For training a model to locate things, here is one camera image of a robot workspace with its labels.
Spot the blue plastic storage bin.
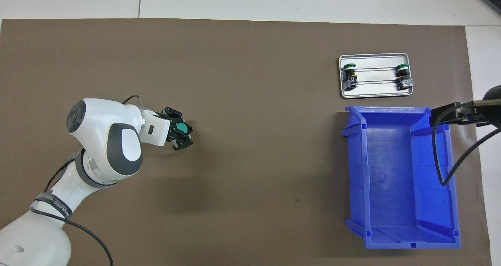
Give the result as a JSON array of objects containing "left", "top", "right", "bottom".
[{"left": 341, "top": 105, "right": 461, "bottom": 250}]

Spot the grey metal tray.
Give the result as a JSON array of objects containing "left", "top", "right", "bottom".
[{"left": 338, "top": 53, "right": 414, "bottom": 99}]

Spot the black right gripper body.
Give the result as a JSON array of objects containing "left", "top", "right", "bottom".
[{"left": 468, "top": 85, "right": 501, "bottom": 126}]

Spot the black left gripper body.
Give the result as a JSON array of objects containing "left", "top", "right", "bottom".
[{"left": 166, "top": 116, "right": 179, "bottom": 142}]

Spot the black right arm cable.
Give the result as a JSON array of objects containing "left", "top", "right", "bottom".
[{"left": 431, "top": 103, "right": 501, "bottom": 186}]

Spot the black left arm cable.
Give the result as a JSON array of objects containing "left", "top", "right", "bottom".
[{"left": 29, "top": 95, "right": 142, "bottom": 266}]

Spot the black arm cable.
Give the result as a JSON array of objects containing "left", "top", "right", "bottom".
[
  {"left": 29, "top": 95, "right": 142, "bottom": 266},
  {"left": 431, "top": 103, "right": 501, "bottom": 186}
]

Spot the brown table mat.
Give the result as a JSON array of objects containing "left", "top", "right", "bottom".
[{"left": 0, "top": 18, "right": 492, "bottom": 266}]

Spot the green push button clear block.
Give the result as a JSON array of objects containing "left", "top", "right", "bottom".
[{"left": 394, "top": 63, "right": 414, "bottom": 91}]

